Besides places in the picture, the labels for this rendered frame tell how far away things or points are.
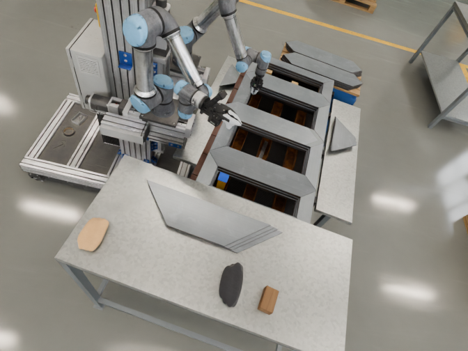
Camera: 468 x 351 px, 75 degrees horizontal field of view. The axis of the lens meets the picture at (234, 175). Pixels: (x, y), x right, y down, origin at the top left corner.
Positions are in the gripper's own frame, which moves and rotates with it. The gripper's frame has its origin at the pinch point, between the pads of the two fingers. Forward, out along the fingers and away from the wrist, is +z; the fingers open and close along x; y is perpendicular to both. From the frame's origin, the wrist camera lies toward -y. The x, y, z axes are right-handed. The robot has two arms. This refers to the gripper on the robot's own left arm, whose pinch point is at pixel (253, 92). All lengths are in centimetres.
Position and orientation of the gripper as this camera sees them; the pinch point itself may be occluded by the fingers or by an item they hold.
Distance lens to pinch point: 239.8
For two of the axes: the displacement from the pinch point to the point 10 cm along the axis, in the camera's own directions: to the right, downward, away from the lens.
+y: -2.9, 7.6, -5.8
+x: 9.4, 3.5, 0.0
